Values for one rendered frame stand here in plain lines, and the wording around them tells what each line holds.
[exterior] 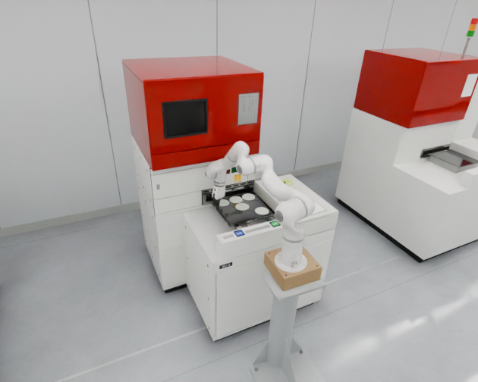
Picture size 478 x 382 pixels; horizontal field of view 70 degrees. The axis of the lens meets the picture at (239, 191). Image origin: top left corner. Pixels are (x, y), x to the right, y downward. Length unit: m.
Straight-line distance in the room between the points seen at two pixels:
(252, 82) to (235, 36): 1.65
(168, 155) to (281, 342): 1.44
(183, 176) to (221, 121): 0.48
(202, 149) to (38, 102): 1.85
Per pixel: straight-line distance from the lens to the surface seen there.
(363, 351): 2.95
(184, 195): 2.57
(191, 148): 2.37
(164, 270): 2.93
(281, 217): 1.77
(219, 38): 3.94
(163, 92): 2.20
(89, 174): 4.00
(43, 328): 3.20
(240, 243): 2.16
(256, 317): 2.75
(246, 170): 1.97
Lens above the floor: 2.27
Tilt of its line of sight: 30 degrees down
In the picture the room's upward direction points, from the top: 2 degrees clockwise
